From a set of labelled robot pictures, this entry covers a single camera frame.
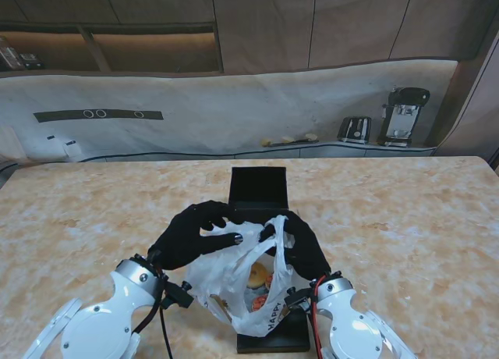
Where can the black gift box lid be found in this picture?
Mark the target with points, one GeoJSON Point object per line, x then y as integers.
{"type": "Point", "coordinates": [292, 335]}

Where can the yellow fruit pieces on board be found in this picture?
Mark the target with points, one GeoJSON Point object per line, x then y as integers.
{"type": "Point", "coordinates": [290, 140]}

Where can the black open gift box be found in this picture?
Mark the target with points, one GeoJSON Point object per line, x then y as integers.
{"type": "Point", "coordinates": [257, 187]}

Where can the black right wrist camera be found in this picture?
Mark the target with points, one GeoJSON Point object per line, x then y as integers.
{"type": "Point", "coordinates": [297, 298]}

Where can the wooden wall shelf niche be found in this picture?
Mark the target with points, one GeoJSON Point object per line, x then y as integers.
{"type": "Point", "coordinates": [156, 50]}

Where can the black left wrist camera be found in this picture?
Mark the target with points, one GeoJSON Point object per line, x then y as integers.
{"type": "Point", "coordinates": [180, 294]}

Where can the black silver coffee machine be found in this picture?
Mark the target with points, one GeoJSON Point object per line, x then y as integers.
{"type": "Point", "coordinates": [403, 117]}

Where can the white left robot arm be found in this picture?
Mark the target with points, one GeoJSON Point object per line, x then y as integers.
{"type": "Point", "coordinates": [101, 320]}

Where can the pink frosted mini donut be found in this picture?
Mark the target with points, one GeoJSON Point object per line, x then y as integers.
{"type": "Point", "coordinates": [259, 275]}

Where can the grey counter ledge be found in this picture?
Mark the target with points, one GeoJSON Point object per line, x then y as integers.
{"type": "Point", "coordinates": [331, 150]}

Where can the dark strip with white rings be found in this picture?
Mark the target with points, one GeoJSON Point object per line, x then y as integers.
{"type": "Point", "coordinates": [58, 116]}

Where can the white printed plastic bag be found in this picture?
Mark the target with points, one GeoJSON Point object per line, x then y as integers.
{"type": "Point", "coordinates": [249, 277]}

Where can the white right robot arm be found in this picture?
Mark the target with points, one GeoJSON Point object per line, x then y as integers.
{"type": "Point", "coordinates": [351, 324]}

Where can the black device on shelf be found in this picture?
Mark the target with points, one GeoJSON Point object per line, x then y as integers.
{"type": "Point", "coordinates": [30, 60]}

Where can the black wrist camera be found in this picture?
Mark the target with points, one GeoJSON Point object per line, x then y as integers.
{"type": "Point", "coordinates": [297, 298]}
{"type": "Point", "coordinates": [180, 294]}

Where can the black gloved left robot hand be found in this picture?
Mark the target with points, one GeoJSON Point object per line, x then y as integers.
{"type": "Point", "coordinates": [187, 238]}

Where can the black toaster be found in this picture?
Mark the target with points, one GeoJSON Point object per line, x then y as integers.
{"type": "Point", "coordinates": [354, 129]}

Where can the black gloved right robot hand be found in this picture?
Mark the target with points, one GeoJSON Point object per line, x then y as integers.
{"type": "Point", "coordinates": [308, 246]}

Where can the white protective cloth cover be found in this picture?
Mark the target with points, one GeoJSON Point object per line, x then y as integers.
{"type": "Point", "coordinates": [234, 109]}

